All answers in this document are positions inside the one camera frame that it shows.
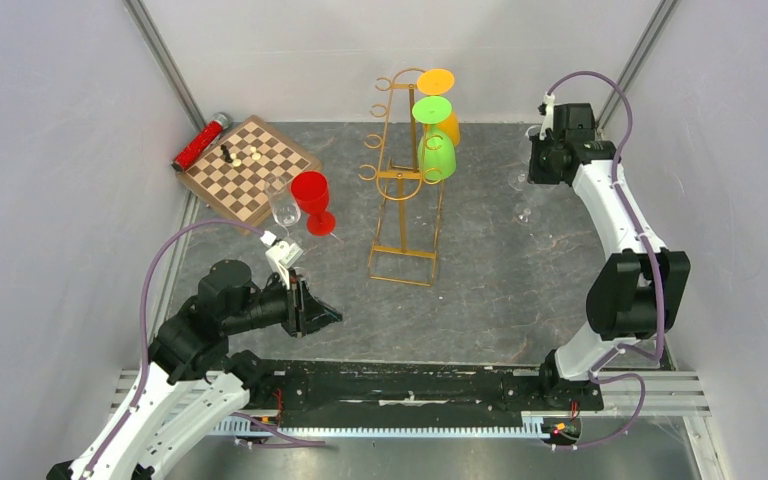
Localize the orange wine glass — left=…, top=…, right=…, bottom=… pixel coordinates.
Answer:
left=416, top=68, right=461, bottom=147

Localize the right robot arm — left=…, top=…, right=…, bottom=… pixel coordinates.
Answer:
left=528, top=94, right=691, bottom=408

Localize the gold wire glass rack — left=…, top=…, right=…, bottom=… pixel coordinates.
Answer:
left=358, top=67, right=444, bottom=287

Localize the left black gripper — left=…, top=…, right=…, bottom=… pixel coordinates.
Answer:
left=225, top=266, right=344, bottom=336

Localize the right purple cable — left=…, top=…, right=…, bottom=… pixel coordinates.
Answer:
left=546, top=70, right=667, bottom=452

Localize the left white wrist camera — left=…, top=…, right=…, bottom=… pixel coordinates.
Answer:
left=260, top=231, right=303, bottom=290

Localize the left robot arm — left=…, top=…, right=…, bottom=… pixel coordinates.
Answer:
left=47, top=260, right=343, bottom=479

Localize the wooden chessboard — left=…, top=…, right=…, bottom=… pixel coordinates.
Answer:
left=176, top=115, right=323, bottom=228

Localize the red glitter tube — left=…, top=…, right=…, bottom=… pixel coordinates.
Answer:
left=170, top=112, right=230, bottom=173

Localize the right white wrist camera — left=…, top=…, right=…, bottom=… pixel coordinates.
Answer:
left=538, top=93, right=556, bottom=141

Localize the green wine glass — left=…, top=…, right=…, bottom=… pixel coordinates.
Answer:
left=411, top=98, right=456, bottom=184

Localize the clear back wine glass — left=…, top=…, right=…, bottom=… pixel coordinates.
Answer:
left=514, top=206, right=537, bottom=225

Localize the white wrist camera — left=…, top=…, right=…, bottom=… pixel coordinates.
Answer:
left=260, top=231, right=303, bottom=290
left=538, top=93, right=556, bottom=141

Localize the red wine glass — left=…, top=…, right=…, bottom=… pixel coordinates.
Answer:
left=290, top=171, right=336, bottom=236

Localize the black chess piece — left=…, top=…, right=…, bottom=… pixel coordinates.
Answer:
left=220, top=145, right=233, bottom=163

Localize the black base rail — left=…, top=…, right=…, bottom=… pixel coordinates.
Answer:
left=243, top=360, right=604, bottom=435

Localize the clear green-rimmed wine glass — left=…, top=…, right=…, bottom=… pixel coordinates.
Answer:
left=285, top=230, right=312, bottom=283

